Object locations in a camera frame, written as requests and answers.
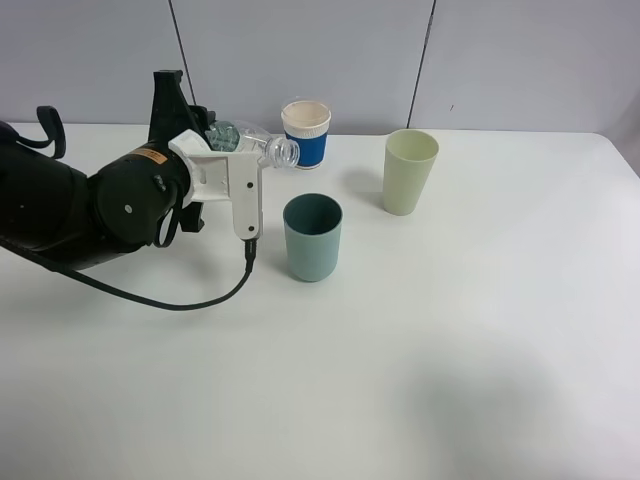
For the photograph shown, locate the black left camera cable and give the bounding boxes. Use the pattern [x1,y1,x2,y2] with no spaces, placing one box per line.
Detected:
[0,238,259,313]

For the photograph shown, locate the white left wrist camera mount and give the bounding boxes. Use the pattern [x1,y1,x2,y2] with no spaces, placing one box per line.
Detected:
[168,130,263,240]

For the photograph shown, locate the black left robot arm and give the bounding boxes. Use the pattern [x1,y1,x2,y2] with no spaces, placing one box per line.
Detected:
[1,70,216,270]

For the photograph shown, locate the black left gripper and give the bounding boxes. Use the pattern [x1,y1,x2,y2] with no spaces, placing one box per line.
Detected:
[88,70,206,253]

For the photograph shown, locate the clear plastic water bottle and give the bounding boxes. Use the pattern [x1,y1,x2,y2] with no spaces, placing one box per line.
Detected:
[205,120,300,168]

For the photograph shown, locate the teal plastic cup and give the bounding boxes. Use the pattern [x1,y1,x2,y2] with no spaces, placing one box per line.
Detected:
[283,193,343,282]

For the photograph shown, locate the blue sleeved paper cup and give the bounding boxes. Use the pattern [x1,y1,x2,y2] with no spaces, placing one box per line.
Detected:
[281,98,332,170]

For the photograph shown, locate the pale green plastic cup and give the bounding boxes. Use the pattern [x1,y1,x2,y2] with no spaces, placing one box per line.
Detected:
[382,129,439,216]

